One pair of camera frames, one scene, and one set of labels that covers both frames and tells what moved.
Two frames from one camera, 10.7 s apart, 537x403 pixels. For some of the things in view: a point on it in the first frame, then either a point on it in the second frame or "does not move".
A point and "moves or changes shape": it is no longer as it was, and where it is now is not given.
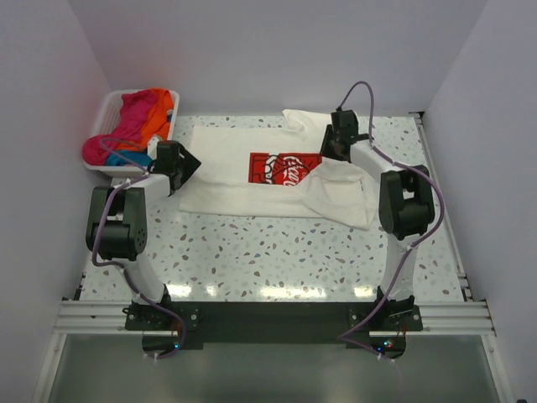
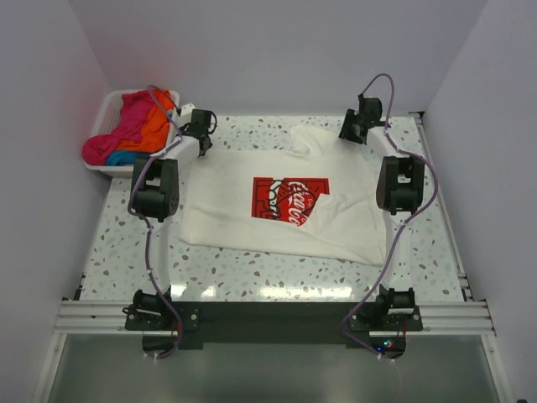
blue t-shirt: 138,158 does not move
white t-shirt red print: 275,172 moves or changes shape
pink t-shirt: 133,106 does not move
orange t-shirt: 156,123 does not move
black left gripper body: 186,166 -> 185,128
